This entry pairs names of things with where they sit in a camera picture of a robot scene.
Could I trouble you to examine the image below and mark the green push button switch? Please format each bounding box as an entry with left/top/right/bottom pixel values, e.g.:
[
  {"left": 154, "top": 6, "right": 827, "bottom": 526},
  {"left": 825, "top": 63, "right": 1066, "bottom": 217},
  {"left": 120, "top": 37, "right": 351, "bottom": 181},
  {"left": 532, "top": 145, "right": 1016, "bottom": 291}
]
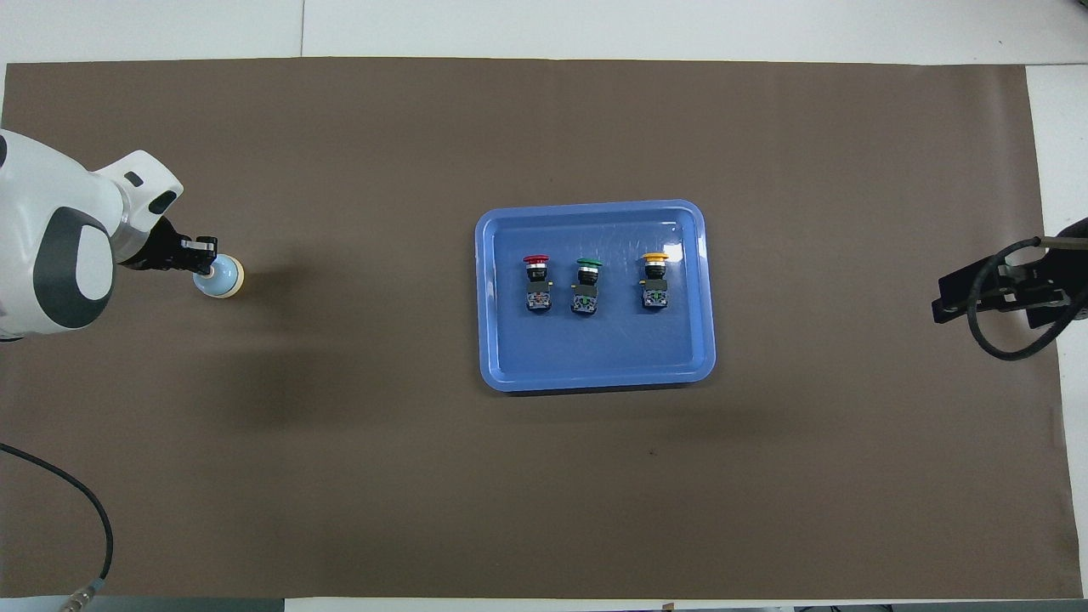
[{"left": 569, "top": 258, "right": 604, "bottom": 319}]

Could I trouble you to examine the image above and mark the red push button switch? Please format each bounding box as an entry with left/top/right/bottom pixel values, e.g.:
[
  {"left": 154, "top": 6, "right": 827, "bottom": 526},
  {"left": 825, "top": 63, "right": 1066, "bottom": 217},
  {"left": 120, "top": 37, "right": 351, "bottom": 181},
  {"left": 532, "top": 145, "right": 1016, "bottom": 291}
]
[{"left": 522, "top": 254, "right": 553, "bottom": 314}]

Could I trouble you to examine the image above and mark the brown table mat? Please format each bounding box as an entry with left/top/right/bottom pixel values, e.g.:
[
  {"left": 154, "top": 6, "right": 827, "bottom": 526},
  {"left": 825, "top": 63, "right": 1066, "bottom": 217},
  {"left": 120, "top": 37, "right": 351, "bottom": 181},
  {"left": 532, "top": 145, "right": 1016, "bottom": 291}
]
[{"left": 0, "top": 57, "right": 1085, "bottom": 600}]

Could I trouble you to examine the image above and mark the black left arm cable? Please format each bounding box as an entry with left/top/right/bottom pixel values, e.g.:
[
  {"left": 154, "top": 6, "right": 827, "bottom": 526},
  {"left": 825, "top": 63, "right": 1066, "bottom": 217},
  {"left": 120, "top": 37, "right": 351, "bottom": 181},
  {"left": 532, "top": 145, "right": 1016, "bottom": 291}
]
[{"left": 0, "top": 442, "right": 115, "bottom": 612}]

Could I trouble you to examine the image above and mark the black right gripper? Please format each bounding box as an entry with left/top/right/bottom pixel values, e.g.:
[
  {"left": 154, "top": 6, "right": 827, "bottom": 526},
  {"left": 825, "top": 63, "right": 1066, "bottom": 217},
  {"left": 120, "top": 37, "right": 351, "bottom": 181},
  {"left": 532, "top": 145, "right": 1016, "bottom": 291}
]
[{"left": 932, "top": 217, "right": 1088, "bottom": 332}]

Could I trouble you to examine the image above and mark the light blue desk bell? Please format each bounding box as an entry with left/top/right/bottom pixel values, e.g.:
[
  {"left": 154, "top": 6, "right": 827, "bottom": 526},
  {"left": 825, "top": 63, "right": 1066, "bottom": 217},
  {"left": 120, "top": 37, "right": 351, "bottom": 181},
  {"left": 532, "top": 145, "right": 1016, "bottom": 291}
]
[{"left": 194, "top": 254, "right": 246, "bottom": 300}]

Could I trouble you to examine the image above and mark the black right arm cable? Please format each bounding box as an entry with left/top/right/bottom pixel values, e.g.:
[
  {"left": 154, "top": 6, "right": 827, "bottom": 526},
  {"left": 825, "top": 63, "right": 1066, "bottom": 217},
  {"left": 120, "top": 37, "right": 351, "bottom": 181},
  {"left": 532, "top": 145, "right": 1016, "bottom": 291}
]
[{"left": 967, "top": 236, "right": 1088, "bottom": 362}]

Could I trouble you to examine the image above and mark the yellow push button switch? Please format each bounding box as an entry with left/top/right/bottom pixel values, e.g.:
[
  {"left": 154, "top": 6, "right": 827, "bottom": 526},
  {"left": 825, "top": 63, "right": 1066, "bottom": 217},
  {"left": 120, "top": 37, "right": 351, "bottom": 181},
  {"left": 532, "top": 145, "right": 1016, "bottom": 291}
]
[{"left": 641, "top": 252, "right": 671, "bottom": 311}]

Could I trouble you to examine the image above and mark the blue plastic tray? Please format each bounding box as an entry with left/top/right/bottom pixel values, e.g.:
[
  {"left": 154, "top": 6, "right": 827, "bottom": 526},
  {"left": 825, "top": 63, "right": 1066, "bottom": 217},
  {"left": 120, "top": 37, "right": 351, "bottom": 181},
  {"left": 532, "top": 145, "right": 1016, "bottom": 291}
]
[{"left": 474, "top": 199, "right": 717, "bottom": 394}]

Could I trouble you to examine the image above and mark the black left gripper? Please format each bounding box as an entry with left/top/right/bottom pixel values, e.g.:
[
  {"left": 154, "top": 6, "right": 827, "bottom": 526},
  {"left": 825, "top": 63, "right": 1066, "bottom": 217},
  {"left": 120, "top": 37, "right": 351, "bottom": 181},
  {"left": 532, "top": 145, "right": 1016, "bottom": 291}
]
[{"left": 119, "top": 217, "right": 219, "bottom": 278}]

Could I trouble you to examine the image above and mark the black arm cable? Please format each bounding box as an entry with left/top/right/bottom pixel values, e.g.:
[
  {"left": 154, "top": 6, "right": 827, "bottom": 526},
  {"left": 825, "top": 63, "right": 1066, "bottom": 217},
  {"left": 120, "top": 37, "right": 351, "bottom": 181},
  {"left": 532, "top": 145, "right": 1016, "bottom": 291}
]
[
  {"left": 0, "top": 442, "right": 115, "bottom": 612},
  {"left": 967, "top": 236, "right": 1088, "bottom": 362}
]

